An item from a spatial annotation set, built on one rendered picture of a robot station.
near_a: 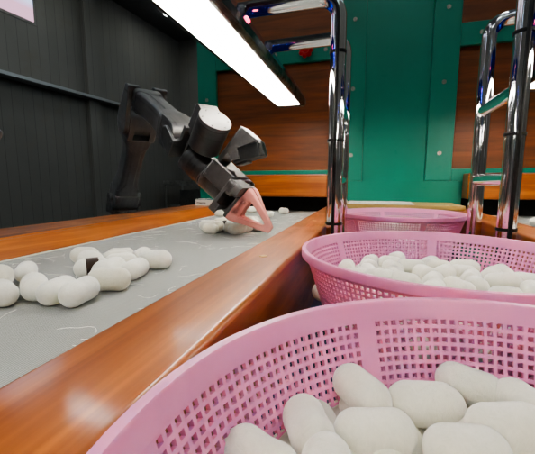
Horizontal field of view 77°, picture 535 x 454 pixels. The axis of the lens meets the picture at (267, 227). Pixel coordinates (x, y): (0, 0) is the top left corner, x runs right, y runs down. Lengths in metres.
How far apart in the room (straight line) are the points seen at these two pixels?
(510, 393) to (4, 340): 0.27
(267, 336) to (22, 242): 0.44
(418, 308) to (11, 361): 0.22
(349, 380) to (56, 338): 0.18
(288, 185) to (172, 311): 0.89
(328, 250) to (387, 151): 0.73
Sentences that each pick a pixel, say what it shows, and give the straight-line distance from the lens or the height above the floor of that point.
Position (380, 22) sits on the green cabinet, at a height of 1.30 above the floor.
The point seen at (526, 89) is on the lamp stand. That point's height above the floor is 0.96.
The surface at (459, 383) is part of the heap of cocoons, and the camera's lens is 0.20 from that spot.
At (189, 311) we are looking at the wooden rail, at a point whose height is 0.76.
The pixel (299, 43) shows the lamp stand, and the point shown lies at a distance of 0.75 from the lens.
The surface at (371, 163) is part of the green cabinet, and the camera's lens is 1.11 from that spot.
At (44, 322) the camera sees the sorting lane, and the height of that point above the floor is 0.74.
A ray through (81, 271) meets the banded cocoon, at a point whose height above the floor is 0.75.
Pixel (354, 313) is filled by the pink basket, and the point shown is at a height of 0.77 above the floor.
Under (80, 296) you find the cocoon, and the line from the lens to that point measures 0.29.
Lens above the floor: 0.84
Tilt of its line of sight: 8 degrees down
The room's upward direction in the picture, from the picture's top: straight up
